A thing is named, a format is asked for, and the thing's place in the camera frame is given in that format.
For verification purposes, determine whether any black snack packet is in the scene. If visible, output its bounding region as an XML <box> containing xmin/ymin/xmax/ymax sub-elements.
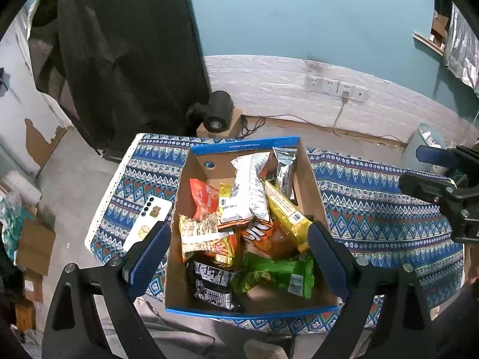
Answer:
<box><xmin>186</xmin><ymin>258</ymin><xmax>244</xmax><ymax>312</ymax></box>

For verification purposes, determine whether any red snack packet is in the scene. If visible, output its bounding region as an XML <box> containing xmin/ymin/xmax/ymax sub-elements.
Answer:
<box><xmin>189</xmin><ymin>178</ymin><xmax>219</xmax><ymax>222</ymax></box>

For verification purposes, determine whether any silver foil curtain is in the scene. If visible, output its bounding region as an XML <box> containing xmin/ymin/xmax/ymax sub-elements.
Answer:
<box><xmin>443</xmin><ymin>2</ymin><xmax>479</xmax><ymax>94</ymax></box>

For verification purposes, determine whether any long gold snack packet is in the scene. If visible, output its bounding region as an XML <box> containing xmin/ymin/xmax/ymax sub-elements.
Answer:
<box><xmin>264</xmin><ymin>180</ymin><xmax>315</xmax><ymax>253</ymax></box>

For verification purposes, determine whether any large orange snack bag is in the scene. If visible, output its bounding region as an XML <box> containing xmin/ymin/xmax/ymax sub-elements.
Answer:
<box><xmin>239</xmin><ymin>219</ymin><xmax>300</xmax><ymax>258</ymax></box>

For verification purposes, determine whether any white smartphone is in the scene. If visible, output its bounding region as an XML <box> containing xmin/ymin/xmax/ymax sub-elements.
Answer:
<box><xmin>122</xmin><ymin>195</ymin><xmax>173</xmax><ymax>253</ymax></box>

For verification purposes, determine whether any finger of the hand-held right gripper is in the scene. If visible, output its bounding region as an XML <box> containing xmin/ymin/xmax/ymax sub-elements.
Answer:
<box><xmin>398</xmin><ymin>172</ymin><xmax>479</xmax><ymax>210</ymax></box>
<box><xmin>415</xmin><ymin>144</ymin><xmax>479</xmax><ymax>173</ymax></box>

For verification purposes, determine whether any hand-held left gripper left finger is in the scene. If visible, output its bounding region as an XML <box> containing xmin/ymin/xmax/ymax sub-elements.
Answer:
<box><xmin>41</xmin><ymin>220</ymin><xmax>172</xmax><ymax>359</ymax></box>

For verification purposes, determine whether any small cardboard box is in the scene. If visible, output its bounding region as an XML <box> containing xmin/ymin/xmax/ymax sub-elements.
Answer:
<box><xmin>196</xmin><ymin>107</ymin><xmax>244</xmax><ymax>139</ymax></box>

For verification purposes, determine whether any wooden wall shelf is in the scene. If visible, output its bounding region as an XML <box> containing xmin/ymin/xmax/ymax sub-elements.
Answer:
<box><xmin>413</xmin><ymin>31</ymin><xmax>446</xmax><ymax>55</ymax></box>

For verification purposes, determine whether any black cable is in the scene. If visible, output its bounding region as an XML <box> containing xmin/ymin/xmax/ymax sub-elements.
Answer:
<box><xmin>239</xmin><ymin>115</ymin><xmax>337</xmax><ymax>139</ymax></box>

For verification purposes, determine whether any black cloth panel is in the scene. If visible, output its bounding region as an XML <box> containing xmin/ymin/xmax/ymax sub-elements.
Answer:
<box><xmin>28</xmin><ymin>0</ymin><xmax>212</xmax><ymax>154</ymax></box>

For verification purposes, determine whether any silver foil snack packet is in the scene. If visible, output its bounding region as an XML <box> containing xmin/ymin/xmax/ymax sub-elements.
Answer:
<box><xmin>271</xmin><ymin>146</ymin><xmax>299</xmax><ymax>200</ymax></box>

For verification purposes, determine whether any light blue waste bin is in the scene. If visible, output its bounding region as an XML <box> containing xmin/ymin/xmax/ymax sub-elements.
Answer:
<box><xmin>403</xmin><ymin>123</ymin><xmax>448</xmax><ymax>174</ymax></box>

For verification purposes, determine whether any cardboard box on shelf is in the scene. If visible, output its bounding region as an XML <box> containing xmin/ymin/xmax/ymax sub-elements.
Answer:
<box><xmin>430</xmin><ymin>14</ymin><xmax>450</xmax><ymax>38</ymax></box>

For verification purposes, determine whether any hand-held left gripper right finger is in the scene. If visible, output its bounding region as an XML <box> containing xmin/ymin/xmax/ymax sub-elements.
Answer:
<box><xmin>307</xmin><ymin>221</ymin><xmax>436</xmax><ymax>359</ymax></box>

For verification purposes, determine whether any orange white-striped peanut packet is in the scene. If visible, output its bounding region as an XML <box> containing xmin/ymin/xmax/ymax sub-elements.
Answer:
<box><xmin>179</xmin><ymin>213</ymin><xmax>240</xmax><ymax>266</ymax></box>

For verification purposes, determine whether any large floor cardboard box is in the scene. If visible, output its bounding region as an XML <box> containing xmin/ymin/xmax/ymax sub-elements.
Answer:
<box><xmin>15</xmin><ymin>219</ymin><xmax>57</xmax><ymax>275</ymax></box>

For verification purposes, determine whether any short gold snack packet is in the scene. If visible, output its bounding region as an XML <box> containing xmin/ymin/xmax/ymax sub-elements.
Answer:
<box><xmin>218</xmin><ymin>182</ymin><xmax>236</xmax><ymax>210</ymax></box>

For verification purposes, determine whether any blue patterned tablecloth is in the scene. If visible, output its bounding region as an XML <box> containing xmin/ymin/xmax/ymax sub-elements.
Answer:
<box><xmin>84</xmin><ymin>133</ymin><xmax>465</xmax><ymax>335</ymax></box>

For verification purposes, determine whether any white and orange snack bag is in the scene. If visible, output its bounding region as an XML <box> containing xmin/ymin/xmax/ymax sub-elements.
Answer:
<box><xmin>218</xmin><ymin>153</ymin><xmax>272</xmax><ymax>226</ymax></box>

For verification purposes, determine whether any person's right forearm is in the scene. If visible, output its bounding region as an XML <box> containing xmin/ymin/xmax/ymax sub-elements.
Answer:
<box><xmin>464</xmin><ymin>243</ymin><xmax>479</xmax><ymax>285</ymax></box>

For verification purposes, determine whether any green snack bag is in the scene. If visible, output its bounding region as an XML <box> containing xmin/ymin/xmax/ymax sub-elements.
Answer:
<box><xmin>230</xmin><ymin>252</ymin><xmax>314</xmax><ymax>300</ymax></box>

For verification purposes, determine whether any white plug cable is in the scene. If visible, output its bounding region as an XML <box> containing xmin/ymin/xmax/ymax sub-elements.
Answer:
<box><xmin>331</xmin><ymin>90</ymin><xmax>407</xmax><ymax>146</ymax></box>

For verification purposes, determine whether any teal patterned cloth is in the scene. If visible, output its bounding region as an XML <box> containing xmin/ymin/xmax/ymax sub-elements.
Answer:
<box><xmin>0</xmin><ymin>198</ymin><xmax>27</xmax><ymax>255</ymax></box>

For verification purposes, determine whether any black cylindrical device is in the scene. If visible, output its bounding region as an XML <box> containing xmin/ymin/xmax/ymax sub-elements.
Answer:
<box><xmin>185</xmin><ymin>90</ymin><xmax>234</xmax><ymax>133</ymax></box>

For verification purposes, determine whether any blue-edged cardboard box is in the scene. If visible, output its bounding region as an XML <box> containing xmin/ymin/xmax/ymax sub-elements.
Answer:
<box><xmin>165</xmin><ymin>136</ymin><xmax>343</xmax><ymax>320</ymax></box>

